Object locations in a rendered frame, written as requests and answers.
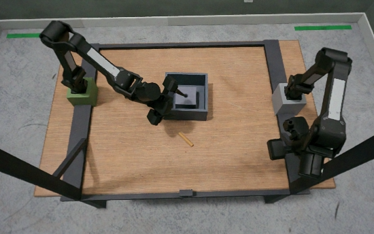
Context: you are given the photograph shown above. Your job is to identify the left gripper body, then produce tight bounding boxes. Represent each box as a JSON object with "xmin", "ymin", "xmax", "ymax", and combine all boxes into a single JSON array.
[{"xmin": 144, "ymin": 76, "xmax": 178, "ymax": 126}]

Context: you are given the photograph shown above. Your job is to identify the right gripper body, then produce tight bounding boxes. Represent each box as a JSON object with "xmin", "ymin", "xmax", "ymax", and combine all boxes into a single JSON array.
[{"xmin": 267, "ymin": 133, "xmax": 304, "ymax": 161}]

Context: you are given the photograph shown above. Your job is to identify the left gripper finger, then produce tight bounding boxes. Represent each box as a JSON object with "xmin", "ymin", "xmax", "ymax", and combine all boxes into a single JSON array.
[
  {"xmin": 159, "ymin": 113, "xmax": 175, "ymax": 123},
  {"xmin": 173, "ymin": 86, "xmax": 185, "ymax": 97}
]

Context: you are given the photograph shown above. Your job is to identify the tan cylindrical peg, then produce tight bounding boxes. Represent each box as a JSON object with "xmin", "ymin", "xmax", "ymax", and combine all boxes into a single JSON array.
[{"xmin": 179, "ymin": 133, "xmax": 194, "ymax": 147}]

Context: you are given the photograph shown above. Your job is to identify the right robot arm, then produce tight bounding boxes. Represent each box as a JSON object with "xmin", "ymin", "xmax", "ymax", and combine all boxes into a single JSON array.
[{"xmin": 283, "ymin": 47, "xmax": 353, "ymax": 181}]

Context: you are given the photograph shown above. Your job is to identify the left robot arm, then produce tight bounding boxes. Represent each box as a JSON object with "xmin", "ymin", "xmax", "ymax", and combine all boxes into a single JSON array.
[{"xmin": 39, "ymin": 20, "xmax": 173, "ymax": 115}]

